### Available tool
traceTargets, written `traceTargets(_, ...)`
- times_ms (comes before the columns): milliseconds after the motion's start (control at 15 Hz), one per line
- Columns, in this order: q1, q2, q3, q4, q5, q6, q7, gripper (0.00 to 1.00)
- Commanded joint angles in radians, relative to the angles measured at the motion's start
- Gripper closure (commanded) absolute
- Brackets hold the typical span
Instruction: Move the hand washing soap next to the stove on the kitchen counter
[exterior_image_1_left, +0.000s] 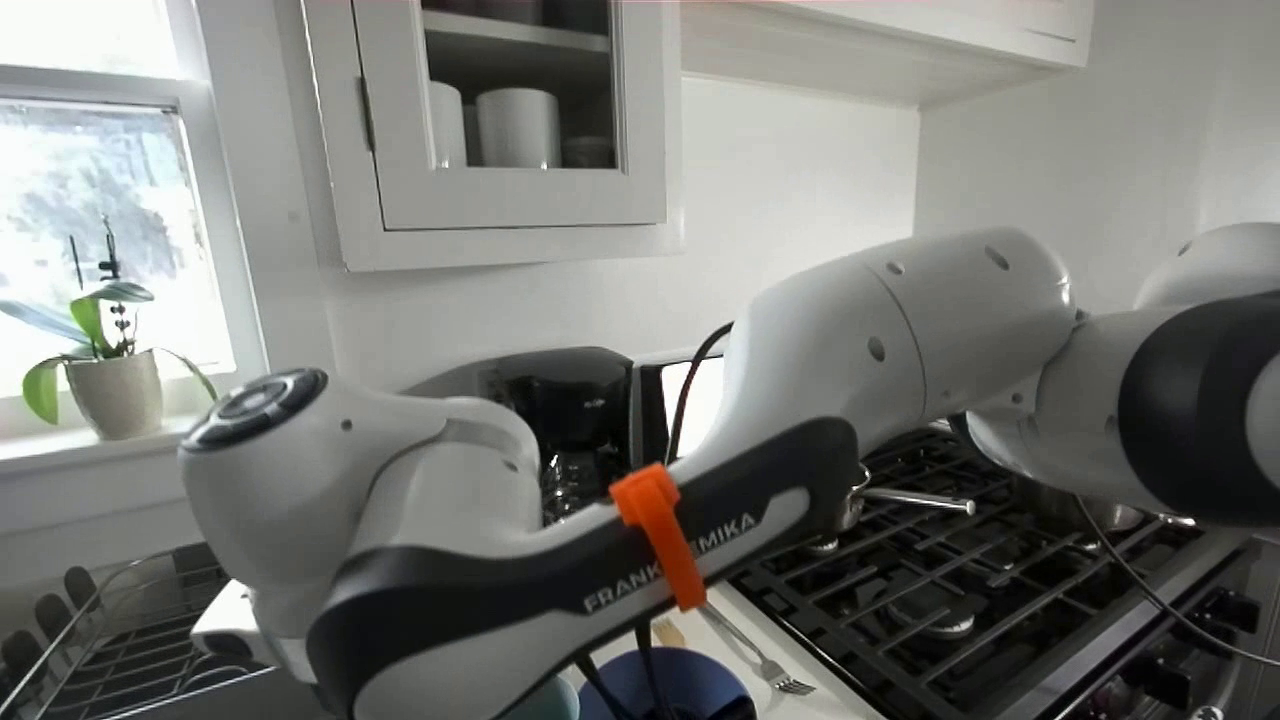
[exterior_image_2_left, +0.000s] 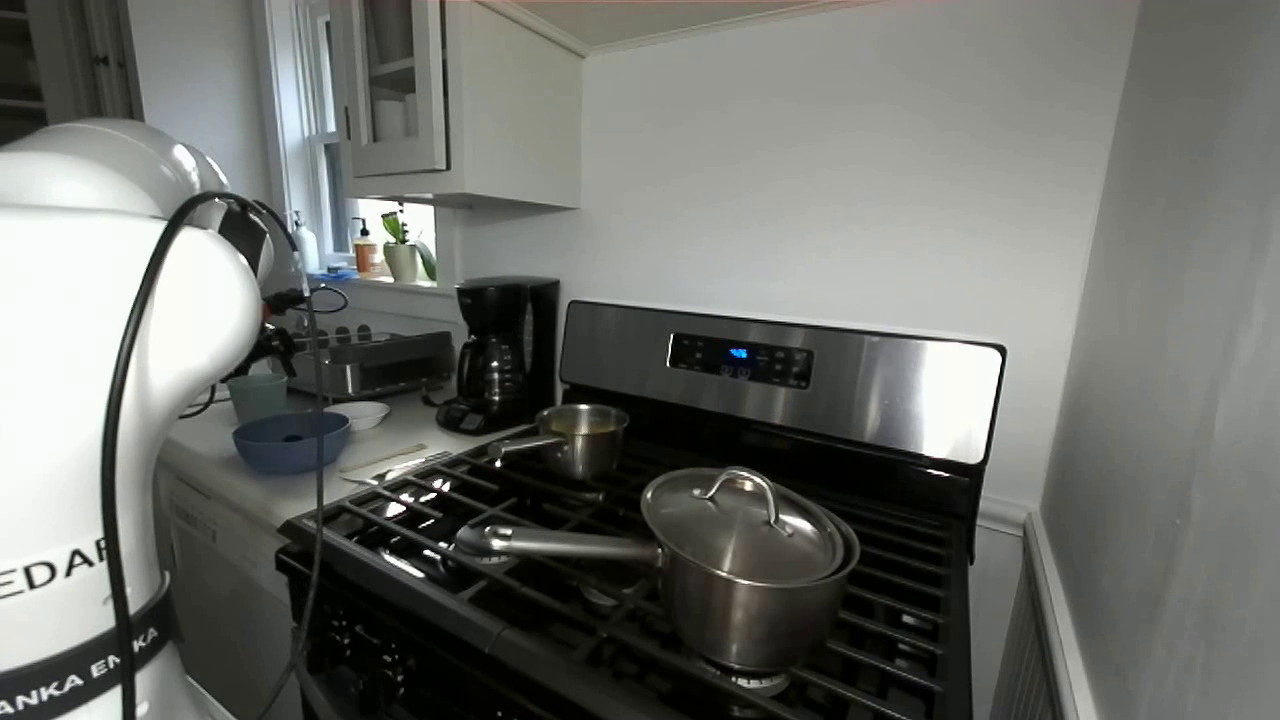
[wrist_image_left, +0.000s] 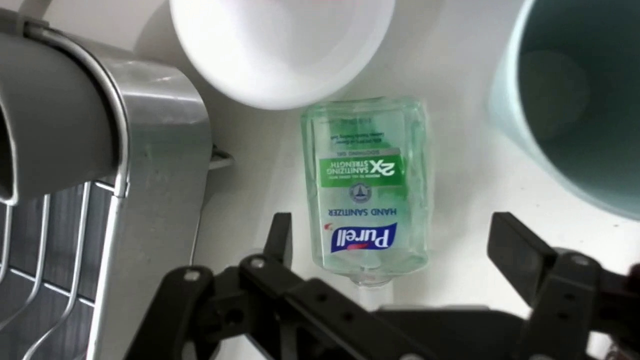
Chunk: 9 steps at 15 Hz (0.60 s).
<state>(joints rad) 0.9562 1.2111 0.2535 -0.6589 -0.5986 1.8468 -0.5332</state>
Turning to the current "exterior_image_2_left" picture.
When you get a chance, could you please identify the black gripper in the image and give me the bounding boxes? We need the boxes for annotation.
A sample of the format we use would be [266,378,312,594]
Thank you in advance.
[258,312,341,383]

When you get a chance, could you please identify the stainless gas stove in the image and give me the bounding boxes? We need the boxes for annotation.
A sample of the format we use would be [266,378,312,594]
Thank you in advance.
[272,298,1010,720]

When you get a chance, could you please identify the green cup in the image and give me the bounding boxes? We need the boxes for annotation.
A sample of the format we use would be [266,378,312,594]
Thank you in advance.
[224,374,290,424]

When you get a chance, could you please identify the silver toaster oven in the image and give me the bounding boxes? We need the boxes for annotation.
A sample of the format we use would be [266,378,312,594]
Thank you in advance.
[282,323,457,405]

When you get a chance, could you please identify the white bowl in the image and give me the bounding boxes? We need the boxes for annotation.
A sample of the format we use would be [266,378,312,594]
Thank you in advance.
[324,395,397,436]

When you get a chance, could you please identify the white bottle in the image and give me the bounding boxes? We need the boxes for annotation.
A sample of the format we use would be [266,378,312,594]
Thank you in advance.
[288,208,324,275]

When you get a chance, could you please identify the blue bowl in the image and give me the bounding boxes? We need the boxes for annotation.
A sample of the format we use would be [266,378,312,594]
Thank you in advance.
[228,407,354,481]

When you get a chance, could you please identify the orange bottle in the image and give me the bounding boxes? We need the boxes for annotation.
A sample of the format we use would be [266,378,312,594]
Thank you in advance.
[348,215,378,275]

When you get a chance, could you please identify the potted green plant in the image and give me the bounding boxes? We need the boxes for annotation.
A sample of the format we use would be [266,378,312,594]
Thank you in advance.
[375,208,439,287]

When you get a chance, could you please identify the black coffee maker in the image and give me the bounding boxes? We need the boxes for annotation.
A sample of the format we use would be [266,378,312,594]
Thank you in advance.
[434,273,565,436]

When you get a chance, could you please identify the white base cabinet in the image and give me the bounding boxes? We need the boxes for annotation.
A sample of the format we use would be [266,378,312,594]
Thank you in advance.
[157,466,303,720]

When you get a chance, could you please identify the small steel saucepan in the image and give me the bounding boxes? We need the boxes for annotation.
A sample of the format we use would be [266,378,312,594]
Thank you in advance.
[442,402,633,487]

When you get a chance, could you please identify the steel pot lid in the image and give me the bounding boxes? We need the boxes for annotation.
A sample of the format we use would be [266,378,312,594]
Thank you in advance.
[637,466,850,589]

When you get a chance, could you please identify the large steel pot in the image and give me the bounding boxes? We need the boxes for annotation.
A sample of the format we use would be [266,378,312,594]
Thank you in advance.
[452,498,862,678]

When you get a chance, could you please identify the thin black cable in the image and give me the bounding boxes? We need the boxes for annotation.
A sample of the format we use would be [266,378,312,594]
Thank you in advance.
[256,286,353,720]

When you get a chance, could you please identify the thick black cable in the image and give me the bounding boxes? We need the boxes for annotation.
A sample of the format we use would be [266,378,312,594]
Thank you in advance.
[94,187,303,720]

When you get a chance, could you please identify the white wall cabinet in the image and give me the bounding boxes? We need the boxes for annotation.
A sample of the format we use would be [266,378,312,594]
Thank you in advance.
[324,0,588,211]

